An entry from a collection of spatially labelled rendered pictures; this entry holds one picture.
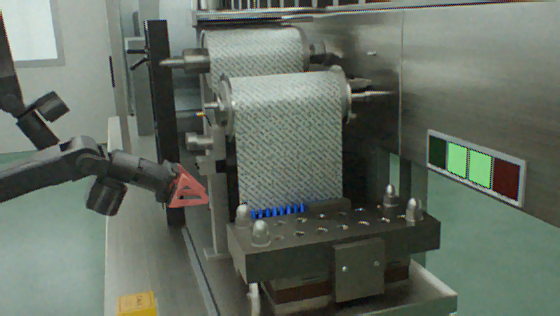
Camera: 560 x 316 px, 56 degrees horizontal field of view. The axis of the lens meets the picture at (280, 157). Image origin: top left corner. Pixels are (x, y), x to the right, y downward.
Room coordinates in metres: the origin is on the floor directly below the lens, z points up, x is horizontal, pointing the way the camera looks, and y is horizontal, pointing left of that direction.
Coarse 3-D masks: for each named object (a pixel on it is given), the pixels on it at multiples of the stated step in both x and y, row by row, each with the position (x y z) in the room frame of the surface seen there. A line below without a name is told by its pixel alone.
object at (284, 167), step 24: (240, 144) 1.07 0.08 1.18; (264, 144) 1.08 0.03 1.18; (288, 144) 1.10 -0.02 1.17; (312, 144) 1.11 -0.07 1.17; (336, 144) 1.13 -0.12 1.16; (240, 168) 1.07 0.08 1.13; (264, 168) 1.08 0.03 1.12; (288, 168) 1.10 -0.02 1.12; (312, 168) 1.11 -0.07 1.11; (336, 168) 1.13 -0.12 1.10; (240, 192) 1.07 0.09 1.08; (264, 192) 1.08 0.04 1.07; (288, 192) 1.10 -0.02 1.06; (312, 192) 1.11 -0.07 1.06; (336, 192) 1.13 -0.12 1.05
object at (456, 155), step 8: (448, 144) 0.90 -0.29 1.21; (448, 152) 0.89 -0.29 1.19; (456, 152) 0.87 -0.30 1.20; (464, 152) 0.85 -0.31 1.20; (448, 160) 0.89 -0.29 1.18; (456, 160) 0.87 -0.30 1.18; (464, 160) 0.85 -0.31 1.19; (448, 168) 0.89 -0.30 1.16; (456, 168) 0.87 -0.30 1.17; (464, 168) 0.85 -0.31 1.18; (464, 176) 0.85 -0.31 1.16
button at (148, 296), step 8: (120, 296) 0.93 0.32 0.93; (128, 296) 0.93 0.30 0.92; (136, 296) 0.92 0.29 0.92; (144, 296) 0.92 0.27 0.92; (152, 296) 0.92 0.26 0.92; (120, 304) 0.90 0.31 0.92; (128, 304) 0.90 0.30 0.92; (136, 304) 0.89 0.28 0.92; (144, 304) 0.89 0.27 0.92; (152, 304) 0.89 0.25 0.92; (120, 312) 0.87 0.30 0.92; (128, 312) 0.87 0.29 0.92; (136, 312) 0.87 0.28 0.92; (144, 312) 0.88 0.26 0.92; (152, 312) 0.88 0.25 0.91
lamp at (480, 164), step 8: (472, 152) 0.83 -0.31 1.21; (472, 160) 0.83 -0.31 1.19; (480, 160) 0.81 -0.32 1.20; (488, 160) 0.80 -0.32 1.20; (472, 168) 0.83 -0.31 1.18; (480, 168) 0.81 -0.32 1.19; (488, 168) 0.79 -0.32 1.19; (472, 176) 0.83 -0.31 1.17; (480, 176) 0.81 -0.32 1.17; (488, 176) 0.79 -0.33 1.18; (488, 184) 0.79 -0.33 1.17
